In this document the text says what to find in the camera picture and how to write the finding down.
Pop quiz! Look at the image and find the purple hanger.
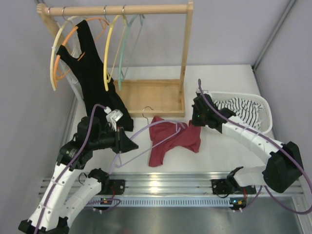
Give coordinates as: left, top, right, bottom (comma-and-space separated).
108, 106, 188, 175

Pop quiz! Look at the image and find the red tank top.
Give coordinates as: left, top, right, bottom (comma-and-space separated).
148, 116, 201, 167

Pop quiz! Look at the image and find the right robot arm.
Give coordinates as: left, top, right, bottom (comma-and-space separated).
192, 94, 303, 194

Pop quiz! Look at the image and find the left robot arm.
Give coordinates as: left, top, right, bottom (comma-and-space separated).
18, 117, 138, 234

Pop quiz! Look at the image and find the black tank top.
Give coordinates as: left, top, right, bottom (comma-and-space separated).
57, 20, 134, 132

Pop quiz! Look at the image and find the yellow hanger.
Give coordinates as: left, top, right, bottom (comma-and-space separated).
103, 15, 127, 92

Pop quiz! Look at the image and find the green hanger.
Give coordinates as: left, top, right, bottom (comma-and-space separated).
118, 15, 145, 91

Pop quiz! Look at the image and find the orange hanger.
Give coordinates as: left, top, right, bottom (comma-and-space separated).
53, 17, 110, 87

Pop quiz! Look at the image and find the cream hanger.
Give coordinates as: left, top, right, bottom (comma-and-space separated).
50, 16, 78, 91

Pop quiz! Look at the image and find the black white striped garment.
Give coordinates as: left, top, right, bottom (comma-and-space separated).
214, 97, 264, 130

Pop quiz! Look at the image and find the wooden clothes rack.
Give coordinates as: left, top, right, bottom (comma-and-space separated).
37, 0, 194, 117

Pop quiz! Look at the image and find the white perforated plastic basket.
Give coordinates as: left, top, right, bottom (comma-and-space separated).
210, 91, 273, 134

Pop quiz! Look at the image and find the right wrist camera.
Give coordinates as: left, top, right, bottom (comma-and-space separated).
196, 88, 213, 97

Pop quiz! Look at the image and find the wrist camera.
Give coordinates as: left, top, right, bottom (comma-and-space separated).
104, 107, 123, 132
196, 88, 213, 97

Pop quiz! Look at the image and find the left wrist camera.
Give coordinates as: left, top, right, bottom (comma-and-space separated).
104, 107, 123, 132

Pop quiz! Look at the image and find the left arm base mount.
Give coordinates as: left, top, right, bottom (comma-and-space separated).
97, 179, 126, 212

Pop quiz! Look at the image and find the aluminium mounting rail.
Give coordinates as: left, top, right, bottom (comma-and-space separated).
39, 172, 304, 197

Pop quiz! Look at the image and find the slotted cable duct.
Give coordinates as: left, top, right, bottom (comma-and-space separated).
86, 196, 245, 208

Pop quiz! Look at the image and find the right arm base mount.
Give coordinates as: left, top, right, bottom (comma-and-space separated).
211, 179, 257, 212

